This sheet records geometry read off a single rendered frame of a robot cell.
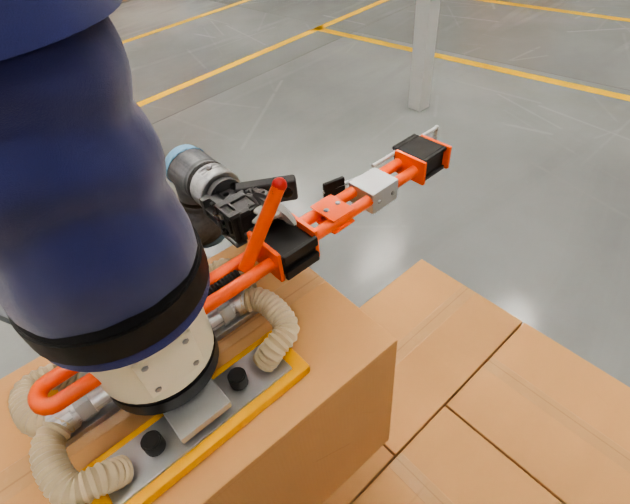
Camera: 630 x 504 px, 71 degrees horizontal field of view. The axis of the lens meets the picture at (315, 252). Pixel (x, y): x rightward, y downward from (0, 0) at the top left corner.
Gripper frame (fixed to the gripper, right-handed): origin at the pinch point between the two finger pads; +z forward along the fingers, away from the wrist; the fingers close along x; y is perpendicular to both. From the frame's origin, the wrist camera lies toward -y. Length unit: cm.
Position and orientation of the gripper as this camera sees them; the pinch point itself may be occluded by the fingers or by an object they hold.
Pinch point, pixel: (297, 237)
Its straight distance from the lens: 73.8
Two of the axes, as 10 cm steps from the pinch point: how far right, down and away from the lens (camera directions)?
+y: -7.5, 4.9, -4.4
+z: 6.6, 4.9, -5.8
